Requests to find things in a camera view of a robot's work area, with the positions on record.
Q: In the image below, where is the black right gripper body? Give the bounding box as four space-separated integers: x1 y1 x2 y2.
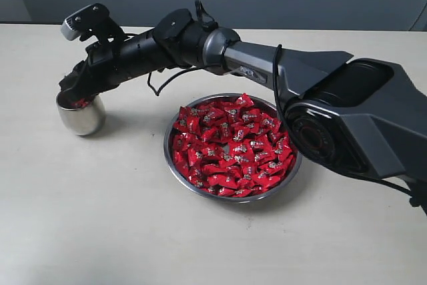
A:
65 30 173 98

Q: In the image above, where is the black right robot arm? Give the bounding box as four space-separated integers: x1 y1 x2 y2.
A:
59 1 426 208

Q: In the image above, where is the steel cup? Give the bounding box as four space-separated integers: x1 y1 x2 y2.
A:
56 92 106 136

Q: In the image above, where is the pile of red candies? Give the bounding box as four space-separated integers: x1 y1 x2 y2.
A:
170 93 297 198

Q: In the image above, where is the round steel bowl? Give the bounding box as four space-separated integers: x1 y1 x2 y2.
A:
163 91 303 204

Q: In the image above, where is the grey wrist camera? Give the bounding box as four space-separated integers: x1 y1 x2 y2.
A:
60 3 127 45

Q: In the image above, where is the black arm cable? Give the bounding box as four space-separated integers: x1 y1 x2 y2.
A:
146 0 288 132

